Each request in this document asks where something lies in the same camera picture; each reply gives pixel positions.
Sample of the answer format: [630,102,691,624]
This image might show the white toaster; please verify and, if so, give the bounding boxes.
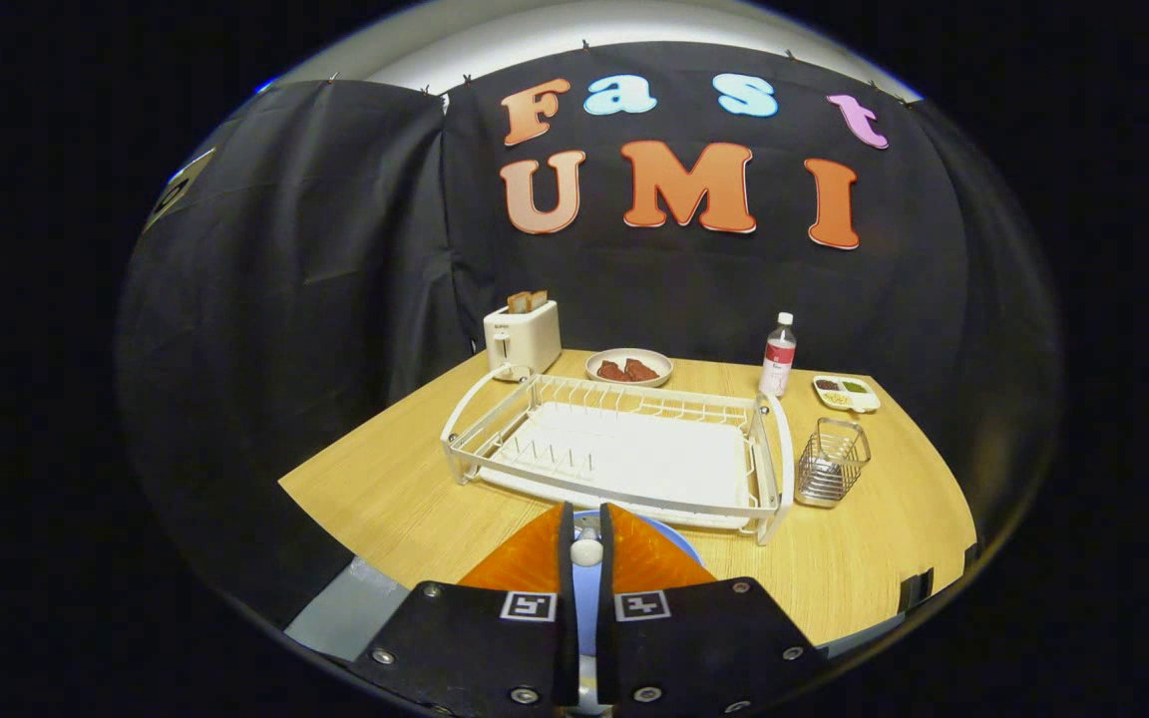
[483,299,563,383]

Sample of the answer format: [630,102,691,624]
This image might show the white divided dish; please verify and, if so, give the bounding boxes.
[812,374,881,414]

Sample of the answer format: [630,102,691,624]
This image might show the white plate with meat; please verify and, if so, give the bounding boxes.
[584,347,675,388]

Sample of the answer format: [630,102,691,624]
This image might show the clear bottle with red label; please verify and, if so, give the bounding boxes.
[758,312,797,398]

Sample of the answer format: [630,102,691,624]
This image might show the metal wire basket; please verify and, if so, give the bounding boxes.
[795,417,873,510]

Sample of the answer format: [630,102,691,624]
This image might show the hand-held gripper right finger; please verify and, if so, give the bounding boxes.
[594,502,830,718]

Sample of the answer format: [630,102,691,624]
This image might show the white dish rack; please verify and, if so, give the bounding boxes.
[440,364,795,546]

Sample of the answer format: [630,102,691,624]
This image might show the black backdrop cloth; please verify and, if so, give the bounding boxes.
[116,40,1064,639]

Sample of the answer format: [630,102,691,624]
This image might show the blue plate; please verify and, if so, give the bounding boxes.
[571,509,705,661]

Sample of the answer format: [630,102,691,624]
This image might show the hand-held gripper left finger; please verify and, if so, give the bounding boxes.
[348,502,580,718]

